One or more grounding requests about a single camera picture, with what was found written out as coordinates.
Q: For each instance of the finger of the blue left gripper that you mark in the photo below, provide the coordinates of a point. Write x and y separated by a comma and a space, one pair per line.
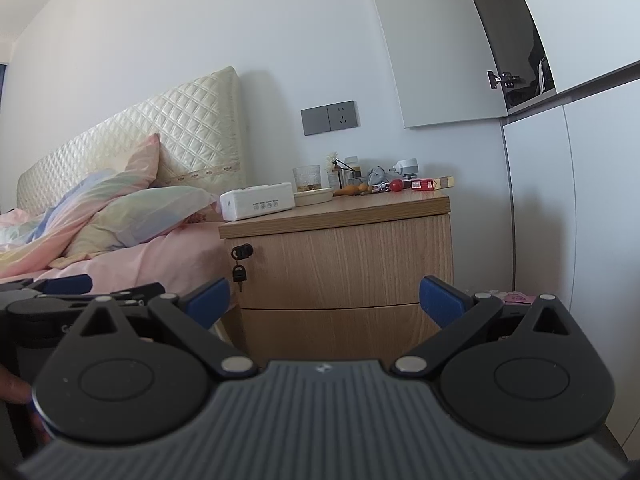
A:
80, 284

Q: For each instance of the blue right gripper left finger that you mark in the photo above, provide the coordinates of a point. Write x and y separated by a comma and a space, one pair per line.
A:
208, 303

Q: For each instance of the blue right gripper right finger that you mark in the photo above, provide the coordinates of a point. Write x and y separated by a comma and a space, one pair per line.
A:
443, 303

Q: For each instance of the black drawer key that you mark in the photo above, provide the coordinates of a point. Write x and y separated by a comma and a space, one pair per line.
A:
239, 254

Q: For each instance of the person's left hand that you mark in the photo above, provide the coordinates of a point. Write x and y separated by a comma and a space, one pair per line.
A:
15, 390

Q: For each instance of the pink bed sheet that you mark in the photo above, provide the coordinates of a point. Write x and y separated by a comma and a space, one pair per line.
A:
182, 259

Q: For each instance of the pastel striped pillow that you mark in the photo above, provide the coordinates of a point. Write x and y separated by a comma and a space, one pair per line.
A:
94, 193

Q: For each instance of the pink box on floor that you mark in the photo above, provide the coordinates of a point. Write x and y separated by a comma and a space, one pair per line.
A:
517, 298

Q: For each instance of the pastel front pillow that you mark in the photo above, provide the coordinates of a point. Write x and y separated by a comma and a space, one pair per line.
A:
138, 217

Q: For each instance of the wooden bedside cabinet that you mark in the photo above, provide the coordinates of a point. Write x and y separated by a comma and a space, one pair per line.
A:
380, 333

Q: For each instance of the red cigarette box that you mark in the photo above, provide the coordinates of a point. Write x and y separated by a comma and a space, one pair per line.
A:
431, 184

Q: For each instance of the red ball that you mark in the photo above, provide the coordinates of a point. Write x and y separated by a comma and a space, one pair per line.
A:
396, 185

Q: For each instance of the white charger plug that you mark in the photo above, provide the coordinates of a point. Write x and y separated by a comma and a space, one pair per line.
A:
407, 168

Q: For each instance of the grey small figurine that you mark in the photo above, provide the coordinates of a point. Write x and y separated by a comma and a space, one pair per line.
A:
377, 176

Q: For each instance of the clear drinking glass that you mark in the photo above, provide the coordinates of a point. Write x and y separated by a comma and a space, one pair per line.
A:
307, 178

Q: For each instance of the small reed diffuser bottle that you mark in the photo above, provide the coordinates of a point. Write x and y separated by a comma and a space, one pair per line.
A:
333, 171

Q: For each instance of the cream quilted headboard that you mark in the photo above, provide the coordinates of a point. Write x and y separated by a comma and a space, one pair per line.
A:
201, 125

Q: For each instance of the metal door hinge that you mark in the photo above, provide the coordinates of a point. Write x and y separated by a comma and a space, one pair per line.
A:
503, 80

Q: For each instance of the white wardrobe door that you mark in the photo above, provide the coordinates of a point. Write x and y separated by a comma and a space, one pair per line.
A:
440, 58

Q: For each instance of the grey wall socket panel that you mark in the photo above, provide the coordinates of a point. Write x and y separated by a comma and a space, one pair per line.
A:
327, 118

